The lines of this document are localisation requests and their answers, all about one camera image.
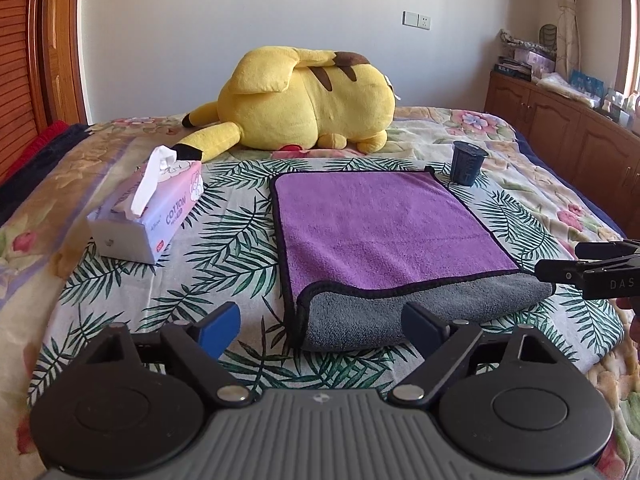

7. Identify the purple and grey towel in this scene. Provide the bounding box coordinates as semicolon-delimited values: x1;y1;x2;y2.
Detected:
270;167;554;352

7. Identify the person's right hand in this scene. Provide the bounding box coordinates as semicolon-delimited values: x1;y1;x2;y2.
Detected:
614;296;640;340

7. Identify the palm leaf print cloth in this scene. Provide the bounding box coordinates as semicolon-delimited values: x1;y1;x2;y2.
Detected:
29;157;624;399

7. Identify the wooden low cabinet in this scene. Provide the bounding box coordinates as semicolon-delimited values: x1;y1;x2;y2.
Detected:
485;70;639;238

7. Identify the pink tissue box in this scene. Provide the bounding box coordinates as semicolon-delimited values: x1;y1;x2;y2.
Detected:
87;145;204;264

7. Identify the dark blue cup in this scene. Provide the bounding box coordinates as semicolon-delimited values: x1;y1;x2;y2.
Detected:
450;141;488;186

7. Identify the blue picture box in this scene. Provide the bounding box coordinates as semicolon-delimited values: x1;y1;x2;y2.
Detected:
570;70;605;99

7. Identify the plastic bag on cabinet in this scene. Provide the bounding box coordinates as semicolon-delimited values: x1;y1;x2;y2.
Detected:
536;73;600;108

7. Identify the floral bed quilt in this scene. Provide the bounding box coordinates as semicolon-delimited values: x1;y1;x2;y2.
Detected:
1;106;634;479

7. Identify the stack of boxes on cabinet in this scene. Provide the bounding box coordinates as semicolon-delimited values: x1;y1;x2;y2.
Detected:
492;29;555;82

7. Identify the patterned beige curtain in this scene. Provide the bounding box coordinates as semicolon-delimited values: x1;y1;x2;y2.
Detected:
555;0;580;79

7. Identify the dark blue blanket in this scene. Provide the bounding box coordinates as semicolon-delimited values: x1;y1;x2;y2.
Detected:
1;124;89;223

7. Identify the red cloth by headboard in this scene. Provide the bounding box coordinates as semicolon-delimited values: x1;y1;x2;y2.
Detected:
1;120;70;182

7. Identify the yellow Pikachu plush toy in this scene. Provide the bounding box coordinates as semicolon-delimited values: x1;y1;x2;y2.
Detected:
174;46;397;162

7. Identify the wooden slatted headboard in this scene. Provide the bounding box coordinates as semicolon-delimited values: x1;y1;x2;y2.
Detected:
0;0;87;179

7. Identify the white wall switch socket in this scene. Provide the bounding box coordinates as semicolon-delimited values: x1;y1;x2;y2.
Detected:
402;11;432;30

